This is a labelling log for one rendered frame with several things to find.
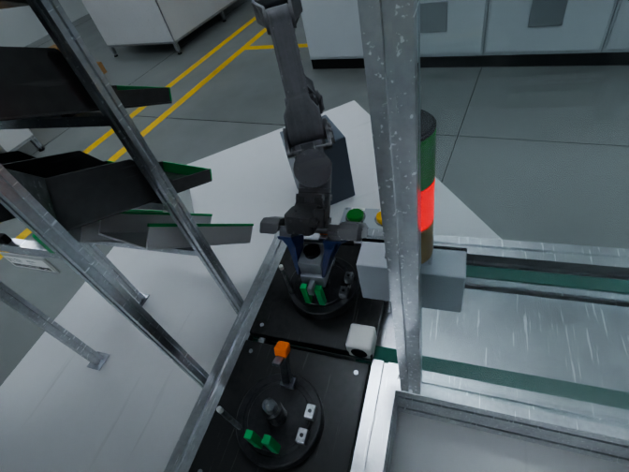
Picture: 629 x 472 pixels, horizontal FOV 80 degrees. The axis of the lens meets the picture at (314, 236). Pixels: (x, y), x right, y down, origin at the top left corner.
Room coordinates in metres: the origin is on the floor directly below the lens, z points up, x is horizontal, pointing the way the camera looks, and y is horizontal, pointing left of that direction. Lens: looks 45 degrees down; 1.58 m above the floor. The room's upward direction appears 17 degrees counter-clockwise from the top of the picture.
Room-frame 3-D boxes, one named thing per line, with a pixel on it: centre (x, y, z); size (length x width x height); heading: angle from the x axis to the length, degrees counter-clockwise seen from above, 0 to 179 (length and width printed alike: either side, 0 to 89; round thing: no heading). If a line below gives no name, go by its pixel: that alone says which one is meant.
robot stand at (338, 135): (0.88, -0.07, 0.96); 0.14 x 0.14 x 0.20; 8
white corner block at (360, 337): (0.32, -0.03, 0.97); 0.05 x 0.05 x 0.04; 61
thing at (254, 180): (0.88, -0.02, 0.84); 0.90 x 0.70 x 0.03; 8
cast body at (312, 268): (0.45, 0.02, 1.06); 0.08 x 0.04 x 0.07; 151
